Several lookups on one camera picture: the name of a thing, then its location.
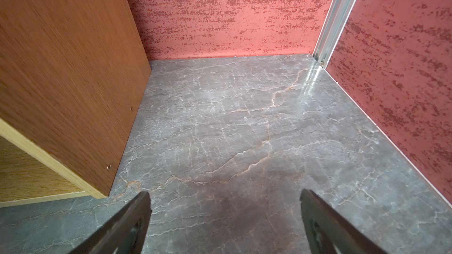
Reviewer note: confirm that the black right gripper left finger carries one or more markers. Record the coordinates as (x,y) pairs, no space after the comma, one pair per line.
(124,233)

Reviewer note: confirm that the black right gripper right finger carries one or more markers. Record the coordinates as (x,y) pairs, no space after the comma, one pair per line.
(330,233)

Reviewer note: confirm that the wooden bookshelf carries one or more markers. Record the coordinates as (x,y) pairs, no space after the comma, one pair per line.
(73,74)

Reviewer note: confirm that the aluminium corner post right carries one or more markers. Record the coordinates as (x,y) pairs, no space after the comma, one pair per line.
(333,26)

